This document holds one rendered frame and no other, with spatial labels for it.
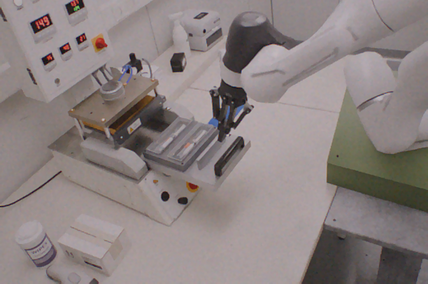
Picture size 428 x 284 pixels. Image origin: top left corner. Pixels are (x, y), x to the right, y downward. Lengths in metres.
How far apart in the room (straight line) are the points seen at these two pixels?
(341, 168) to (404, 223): 0.25
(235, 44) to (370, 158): 0.64
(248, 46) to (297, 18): 2.85
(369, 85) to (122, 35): 1.40
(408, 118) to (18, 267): 1.24
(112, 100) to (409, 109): 0.90
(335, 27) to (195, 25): 1.49
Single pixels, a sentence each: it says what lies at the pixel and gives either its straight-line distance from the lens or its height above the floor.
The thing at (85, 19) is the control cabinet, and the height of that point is 1.34.
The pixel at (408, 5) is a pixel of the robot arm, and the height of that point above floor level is 1.50.
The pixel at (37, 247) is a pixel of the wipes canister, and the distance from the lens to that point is 1.39.
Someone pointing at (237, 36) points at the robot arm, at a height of 1.41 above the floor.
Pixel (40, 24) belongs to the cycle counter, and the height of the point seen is 1.39.
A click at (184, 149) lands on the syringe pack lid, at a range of 1.25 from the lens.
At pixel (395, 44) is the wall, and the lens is 3.65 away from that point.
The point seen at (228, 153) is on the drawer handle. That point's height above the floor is 1.01.
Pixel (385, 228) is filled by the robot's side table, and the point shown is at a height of 0.75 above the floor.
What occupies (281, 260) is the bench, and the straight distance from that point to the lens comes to 1.26.
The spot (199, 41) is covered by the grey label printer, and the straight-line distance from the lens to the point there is 2.23.
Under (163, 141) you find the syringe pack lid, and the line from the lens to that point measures 1.31.
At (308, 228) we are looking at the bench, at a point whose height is 0.75.
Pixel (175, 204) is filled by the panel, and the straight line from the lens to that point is 1.39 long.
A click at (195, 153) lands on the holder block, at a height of 0.99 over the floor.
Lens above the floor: 1.79
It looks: 36 degrees down
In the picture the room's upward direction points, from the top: 11 degrees counter-clockwise
